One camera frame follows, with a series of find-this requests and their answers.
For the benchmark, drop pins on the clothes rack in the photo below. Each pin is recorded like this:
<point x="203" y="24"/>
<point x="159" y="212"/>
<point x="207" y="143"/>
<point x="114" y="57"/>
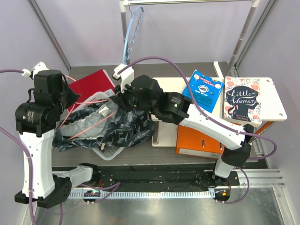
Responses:
<point x="237" y="55"/>

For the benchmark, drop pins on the white plastic basket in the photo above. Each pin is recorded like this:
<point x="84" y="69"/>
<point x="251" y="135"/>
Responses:
<point x="107" y="152"/>

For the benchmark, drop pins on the dark floral shorts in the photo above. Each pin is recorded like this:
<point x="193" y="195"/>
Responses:
<point x="132" y="128"/>

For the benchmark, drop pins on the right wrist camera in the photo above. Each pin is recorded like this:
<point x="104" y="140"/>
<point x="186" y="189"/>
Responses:
<point x="127" y="76"/>

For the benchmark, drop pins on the red notebook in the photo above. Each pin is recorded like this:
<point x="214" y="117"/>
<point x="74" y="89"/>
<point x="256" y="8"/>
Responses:
<point x="92" y="87"/>

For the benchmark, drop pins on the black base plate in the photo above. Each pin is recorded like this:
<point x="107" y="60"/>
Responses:
<point x="162" y="178"/>

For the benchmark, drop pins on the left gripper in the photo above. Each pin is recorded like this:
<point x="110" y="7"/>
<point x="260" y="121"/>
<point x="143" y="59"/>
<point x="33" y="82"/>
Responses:
<point x="73" y="96"/>

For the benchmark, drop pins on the floral Little Women book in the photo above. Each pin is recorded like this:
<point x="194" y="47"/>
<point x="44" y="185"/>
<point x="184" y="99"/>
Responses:
<point x="242" y="100"/>

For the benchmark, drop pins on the white two-tier shelf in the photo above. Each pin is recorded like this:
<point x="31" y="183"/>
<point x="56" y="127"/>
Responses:
<point x="271" y="109"/>

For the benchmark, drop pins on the white cable duct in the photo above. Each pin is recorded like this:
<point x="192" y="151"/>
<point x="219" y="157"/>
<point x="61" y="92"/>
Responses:
<point x="93" y="194"/>

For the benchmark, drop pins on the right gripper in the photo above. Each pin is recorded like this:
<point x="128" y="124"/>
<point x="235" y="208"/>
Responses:
<point x="121" y="98"/>

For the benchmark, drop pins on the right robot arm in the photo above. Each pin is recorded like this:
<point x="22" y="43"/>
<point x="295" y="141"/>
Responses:
<point x="145" y="94"/>

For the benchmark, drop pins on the blue paperback book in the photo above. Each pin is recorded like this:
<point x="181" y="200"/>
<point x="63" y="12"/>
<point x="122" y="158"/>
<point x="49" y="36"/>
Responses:
<point x="207" y="92"/>

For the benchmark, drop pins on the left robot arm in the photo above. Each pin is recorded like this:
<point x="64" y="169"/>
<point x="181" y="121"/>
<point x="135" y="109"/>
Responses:
<point x="36" y="122"/>

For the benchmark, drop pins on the orange binder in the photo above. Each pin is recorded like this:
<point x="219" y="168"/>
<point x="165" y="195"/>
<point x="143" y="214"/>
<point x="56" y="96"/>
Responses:
<point x="194" y="143"/>

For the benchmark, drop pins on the pink wire hanger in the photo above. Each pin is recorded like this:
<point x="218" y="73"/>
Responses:
<point x="90" y="116"/>

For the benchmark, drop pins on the light blue hanger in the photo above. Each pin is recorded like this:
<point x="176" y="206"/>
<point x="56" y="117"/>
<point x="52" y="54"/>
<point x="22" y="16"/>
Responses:
<point x="131" y="33"/>

